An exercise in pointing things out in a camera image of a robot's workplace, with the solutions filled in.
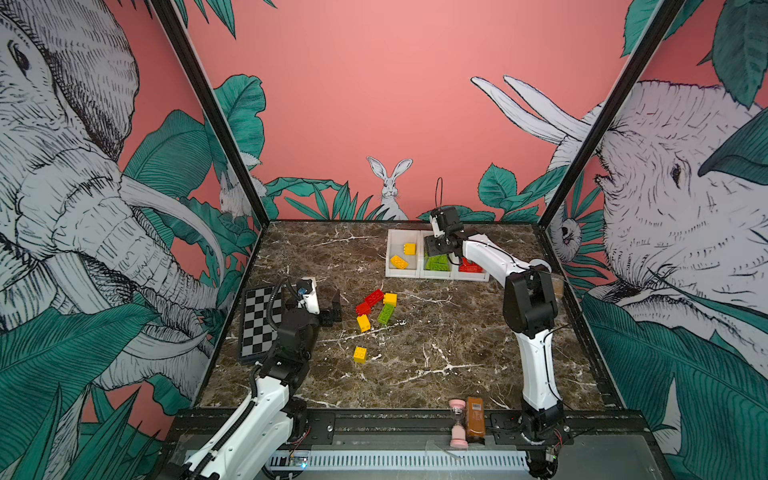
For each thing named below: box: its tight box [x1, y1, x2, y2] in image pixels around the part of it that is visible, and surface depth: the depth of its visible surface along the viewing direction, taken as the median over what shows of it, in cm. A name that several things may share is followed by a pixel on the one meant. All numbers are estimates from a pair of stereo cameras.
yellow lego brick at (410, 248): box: [403, 243, 417, 256], surface depth 113 cm
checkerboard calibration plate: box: [238, 285, 282, 362], surface depth 91 cm
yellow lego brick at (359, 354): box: [353, 346, 367, 364], surface depth 85 cm
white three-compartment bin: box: [385, 229, 490, 282], surface depth 106 cm
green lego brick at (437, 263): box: [425, 254, 449, 271], surface depth 106 cm
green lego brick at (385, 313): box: [377, 303, 395, 325], surface depth 96 cm
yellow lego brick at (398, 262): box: [390, 255, 409, 269], surface depth 109 cm
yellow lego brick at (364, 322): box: [356, 314, 371, 333], surface depth 92 cm
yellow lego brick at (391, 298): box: [383, 293, 398, 307], surface depth 98 cm
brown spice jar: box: [552, 273, 565, 299], surface depth 100 cm
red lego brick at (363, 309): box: [355, 302, 373, 316], surface depth 95 cm
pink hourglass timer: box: [448, 398, 469, 450], surface depth 75 cm
